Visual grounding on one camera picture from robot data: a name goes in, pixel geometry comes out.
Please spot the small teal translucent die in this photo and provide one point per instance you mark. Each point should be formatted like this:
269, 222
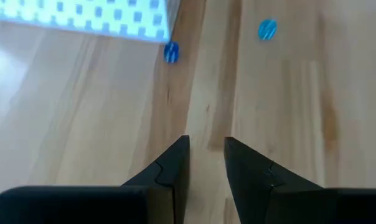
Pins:
267, 29

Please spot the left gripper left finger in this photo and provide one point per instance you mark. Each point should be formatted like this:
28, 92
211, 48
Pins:
172, 186

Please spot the white perforated basket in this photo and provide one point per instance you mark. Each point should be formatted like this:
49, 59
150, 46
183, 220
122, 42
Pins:
66, 23

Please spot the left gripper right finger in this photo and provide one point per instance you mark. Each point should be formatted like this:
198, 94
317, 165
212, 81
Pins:
256, 193

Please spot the small dark blue die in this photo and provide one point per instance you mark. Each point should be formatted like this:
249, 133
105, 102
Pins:
171, 52

